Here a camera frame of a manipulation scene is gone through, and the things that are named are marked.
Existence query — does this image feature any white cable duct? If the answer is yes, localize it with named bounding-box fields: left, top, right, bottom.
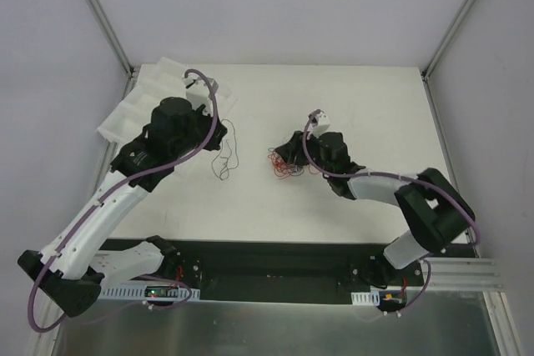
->
left=98, top=283, right=200, bottom=302
left=350, top=291, right=380, bottom=307

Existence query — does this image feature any black wire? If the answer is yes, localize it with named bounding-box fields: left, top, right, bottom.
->
left=209, top=118, right=242, bottom=182

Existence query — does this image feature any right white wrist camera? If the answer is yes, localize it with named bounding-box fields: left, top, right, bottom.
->
left=308, top=109, right=330, bottom=138

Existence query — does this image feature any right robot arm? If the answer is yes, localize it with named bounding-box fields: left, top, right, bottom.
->
left=275, top=131, right=475, bottom=285

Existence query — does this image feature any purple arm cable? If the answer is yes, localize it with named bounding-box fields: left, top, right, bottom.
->
left=27, top=68, right=219, bottom=333
left=303, top=116, right=481, bottom=248

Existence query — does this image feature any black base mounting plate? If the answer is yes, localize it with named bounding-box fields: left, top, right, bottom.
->
left=141, top=237, right=435, bottom=305

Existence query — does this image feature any white foam compartment tray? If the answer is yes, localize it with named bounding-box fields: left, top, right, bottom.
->
left=96, top=55, right=240, bottom=178

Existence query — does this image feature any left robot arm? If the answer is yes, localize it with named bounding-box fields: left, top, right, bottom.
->
left=18, top=96, right=227, bottom=318

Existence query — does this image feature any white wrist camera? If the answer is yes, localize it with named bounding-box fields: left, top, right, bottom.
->
left=308, top=109, right=330, bottom=138
left=182, top=77, right=211, bottom=113

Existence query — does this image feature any right white cable duct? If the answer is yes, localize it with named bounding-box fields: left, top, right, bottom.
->
left=350, top=291, right=380, bottom=307

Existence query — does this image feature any left white cable duct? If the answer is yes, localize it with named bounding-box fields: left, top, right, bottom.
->
left=98, top=283, right=200, bottom=302

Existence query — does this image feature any coloured wire bundle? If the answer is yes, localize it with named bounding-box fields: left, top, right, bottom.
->
left=266, top=147, right=315, bottom=182

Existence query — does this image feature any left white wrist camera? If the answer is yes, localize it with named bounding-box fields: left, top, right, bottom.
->
left=182, top=77, right=211, bottom=113

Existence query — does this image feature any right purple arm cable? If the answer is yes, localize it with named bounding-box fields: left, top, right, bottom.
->
left=303, top=116, right=481, bottom=248

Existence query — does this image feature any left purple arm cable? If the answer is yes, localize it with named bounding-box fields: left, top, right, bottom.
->
left=27, top=68, right=219, bottom=333

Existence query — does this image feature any right aluminium corner post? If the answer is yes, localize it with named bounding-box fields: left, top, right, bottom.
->
left=420, top=0, right=506, bottom=80

